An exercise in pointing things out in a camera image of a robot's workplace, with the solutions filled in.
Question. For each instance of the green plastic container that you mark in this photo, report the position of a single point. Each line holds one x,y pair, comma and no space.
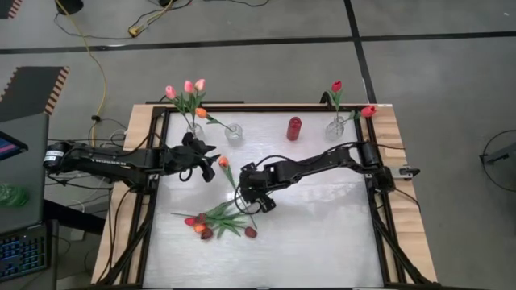
14,196

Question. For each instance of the grey desk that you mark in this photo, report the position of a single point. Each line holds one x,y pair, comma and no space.
24,181

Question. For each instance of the computer monitor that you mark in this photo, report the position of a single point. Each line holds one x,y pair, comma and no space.
8,147

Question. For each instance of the black desk foot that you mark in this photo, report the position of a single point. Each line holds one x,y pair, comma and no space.
76,219

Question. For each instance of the backlit computer keyboard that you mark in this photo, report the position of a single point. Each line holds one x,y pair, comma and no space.
22,253

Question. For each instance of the orange artificial tulip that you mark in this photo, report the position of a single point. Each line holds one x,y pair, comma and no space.
199,228
200,113
223,162

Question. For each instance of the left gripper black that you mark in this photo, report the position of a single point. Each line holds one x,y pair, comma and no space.
181,157

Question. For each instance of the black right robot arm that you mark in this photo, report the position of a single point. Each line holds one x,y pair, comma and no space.
314,163

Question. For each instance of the black round stand base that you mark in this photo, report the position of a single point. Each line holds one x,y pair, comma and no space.
69,5

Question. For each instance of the large black foam mat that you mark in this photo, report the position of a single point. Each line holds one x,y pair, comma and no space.
28,92

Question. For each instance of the pink artificial tulip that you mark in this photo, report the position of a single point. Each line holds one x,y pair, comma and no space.
199,84
188,86
170,92

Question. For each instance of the black bent bracket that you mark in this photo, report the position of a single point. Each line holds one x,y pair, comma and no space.
325,98

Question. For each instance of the black flat bar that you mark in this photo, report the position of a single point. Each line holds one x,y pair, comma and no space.
225,102

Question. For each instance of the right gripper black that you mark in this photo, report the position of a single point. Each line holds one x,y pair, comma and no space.
262,179

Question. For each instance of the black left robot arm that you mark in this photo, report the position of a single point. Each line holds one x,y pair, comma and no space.
121,163

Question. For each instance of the small black foam mat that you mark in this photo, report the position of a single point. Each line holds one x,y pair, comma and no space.
6,7

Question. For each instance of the clear diamond-cut glass vase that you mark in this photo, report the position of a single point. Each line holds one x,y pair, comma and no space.
234,135

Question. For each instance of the red glass vase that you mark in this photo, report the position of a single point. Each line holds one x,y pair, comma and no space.
294,129

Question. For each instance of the clear swirl-pattern glass vase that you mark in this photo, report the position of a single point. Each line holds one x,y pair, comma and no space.
196,133

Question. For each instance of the clear narrow-neck glass vase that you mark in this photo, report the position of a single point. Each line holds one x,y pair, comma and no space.
334,132

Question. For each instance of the black stand foot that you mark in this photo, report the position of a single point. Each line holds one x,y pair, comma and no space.
500,156

